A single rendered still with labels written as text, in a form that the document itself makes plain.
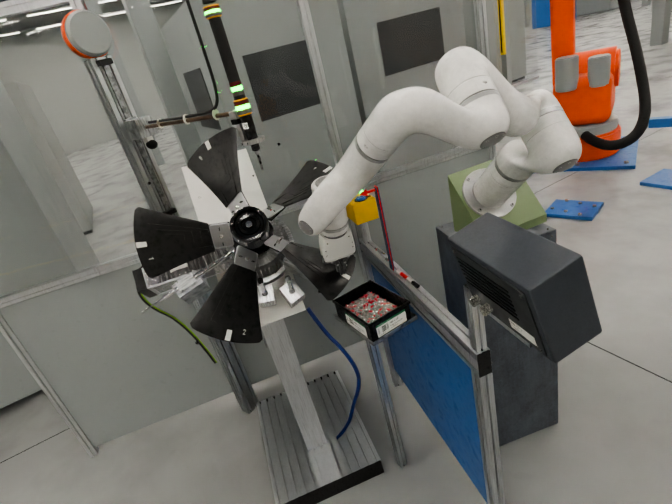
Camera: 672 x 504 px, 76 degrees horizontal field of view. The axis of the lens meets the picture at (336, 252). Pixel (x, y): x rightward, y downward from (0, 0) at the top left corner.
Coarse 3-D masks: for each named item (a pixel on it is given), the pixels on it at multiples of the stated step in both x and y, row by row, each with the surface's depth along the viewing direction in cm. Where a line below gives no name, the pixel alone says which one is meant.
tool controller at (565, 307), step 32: (480, 224) 90; (512, 224) 85; (480, 256) 82; (512, 256) 78; (544, 256) 74; (576, 256) 70; (480, 288) 89; (512, 288) 74; (544, 288) 70; (576, 288) 72; (512, 320) 84; (544, 320) 73; (576, 320) 75; (544, 352) 78
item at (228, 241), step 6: (210, 228) 135; (216, 228) 135; (222, 228) 135; (228, 228) 136; (216, 234) 136; (222, 234) 137; (228, 234) 137; (216, 240) 137; (222, 240) 138; (228, 240) 138; (216, 246) 139; (222, 246) 139; (228, 246) 139
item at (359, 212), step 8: (352, 200) 174; (368, 200) 170; (352, 208) 170; (360, 208) 170; (368, 208) 172; (376, 208) 173; (352, 216) 175; (360, 216) 172; (368, 216) 173; (376, 216) 174
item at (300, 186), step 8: (312, 160) 153; (304, 168) 152; (320, 168) 148; (296, 176) 151; (304, 176) 148; (312, 176) 146; (320, 176) 145; (296, 184) 146; (304, 184) 143; (288, 192) 144; (296, 192) 141; (304, 192) 140; (280, 200) 142; (288, 200) 139; (296, 200) 138
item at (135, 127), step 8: (128, 120) 164; (136, 120) 158; (144, 120) 160; (152, 120) 162; (128, 128) 162; (136, 128) 159; (144, 128) 160; (152, 128) 162; (136, 136) 162; (144, 136) 160
